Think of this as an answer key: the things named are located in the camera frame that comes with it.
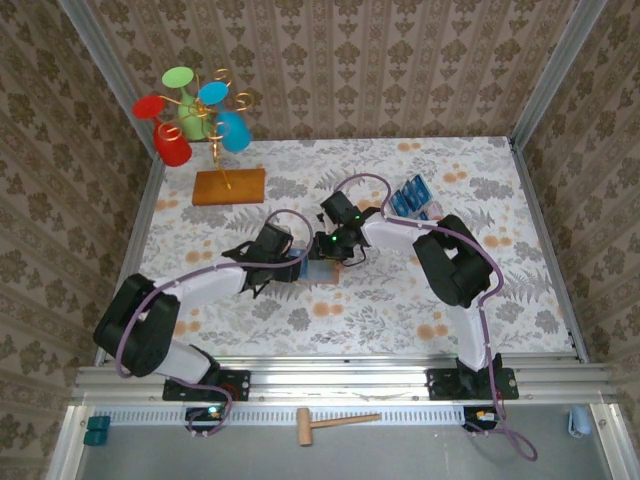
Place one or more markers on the wooden mallet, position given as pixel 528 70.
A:
pixel 305 427

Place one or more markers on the teal clamp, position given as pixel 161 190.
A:
pixel 99 423

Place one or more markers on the aluminium frame post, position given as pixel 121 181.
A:
pixel 100 60
pixel 555 65

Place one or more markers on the blue plastic goblet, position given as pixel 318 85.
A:
pixel 235 132

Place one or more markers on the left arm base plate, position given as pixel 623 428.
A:
pixel 240 385

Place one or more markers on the blue VIP credit card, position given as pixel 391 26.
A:
pixel 399 202
pixel 423 215
pixel 320 271
pixel 421 189
pixel 410 196
pixel 299 254

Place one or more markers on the light blue roll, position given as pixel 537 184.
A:
pixel 579 422

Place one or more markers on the aluminium side rail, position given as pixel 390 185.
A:
pixel 132 260
pixel 550 250

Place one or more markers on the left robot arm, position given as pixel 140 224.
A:
pixel 185 362

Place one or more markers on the aluminium front rail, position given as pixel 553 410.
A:
pixel 340 380

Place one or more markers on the teal block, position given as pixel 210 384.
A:
pixel 95 439

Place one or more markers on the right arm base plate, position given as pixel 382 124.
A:
pixel 440 385

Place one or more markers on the red round object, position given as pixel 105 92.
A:
pixel 435 213

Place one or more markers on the floral tablecloth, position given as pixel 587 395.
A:
pixel 375 320

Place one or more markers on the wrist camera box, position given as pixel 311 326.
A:
pixel 274 239
pixel 337 207

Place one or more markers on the green plastic goblet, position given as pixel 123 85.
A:
pixel 177 77

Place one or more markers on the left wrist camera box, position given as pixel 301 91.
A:
pixel 274 239

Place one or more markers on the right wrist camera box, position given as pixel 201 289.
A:
pixel 337 207

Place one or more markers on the clear plastic card box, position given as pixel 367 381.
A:
pixel 432 197

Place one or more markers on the red plastic goblet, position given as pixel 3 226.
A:
pixel 172 150

